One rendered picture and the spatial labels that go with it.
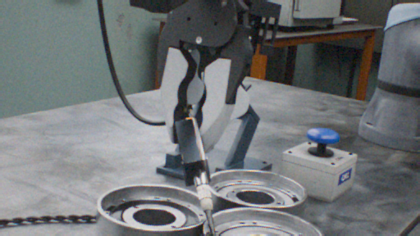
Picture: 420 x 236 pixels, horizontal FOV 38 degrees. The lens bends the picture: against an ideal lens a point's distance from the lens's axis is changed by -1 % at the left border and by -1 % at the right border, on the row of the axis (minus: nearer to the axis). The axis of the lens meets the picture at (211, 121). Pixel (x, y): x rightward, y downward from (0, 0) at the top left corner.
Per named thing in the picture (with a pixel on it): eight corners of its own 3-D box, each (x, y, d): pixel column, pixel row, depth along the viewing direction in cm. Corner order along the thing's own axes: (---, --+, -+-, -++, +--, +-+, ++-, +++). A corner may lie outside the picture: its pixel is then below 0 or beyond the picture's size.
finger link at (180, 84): (203, 142, 63) (229, 56, 61) (168, 145, 58) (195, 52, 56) (180, 130, 65) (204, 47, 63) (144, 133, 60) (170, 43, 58)
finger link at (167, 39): (194, 98, 59) (220, 11, 57) (184, 97, 57) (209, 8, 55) (158, 83, 61) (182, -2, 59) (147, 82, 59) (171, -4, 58)
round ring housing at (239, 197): (291, 206, 69) (296, 172, 68) (312, 249, 58) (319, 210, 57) (199, 201, 68) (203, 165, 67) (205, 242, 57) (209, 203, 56)
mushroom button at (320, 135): (326, 176, 72) (332, 136, 71) (296, 168, 74) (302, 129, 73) (340, 169, 75) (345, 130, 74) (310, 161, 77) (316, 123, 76)
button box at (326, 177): (330, 203, 71) (337, 164, 69) (277, 187, 74) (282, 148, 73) (356, 186, 77) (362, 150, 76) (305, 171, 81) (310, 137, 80)
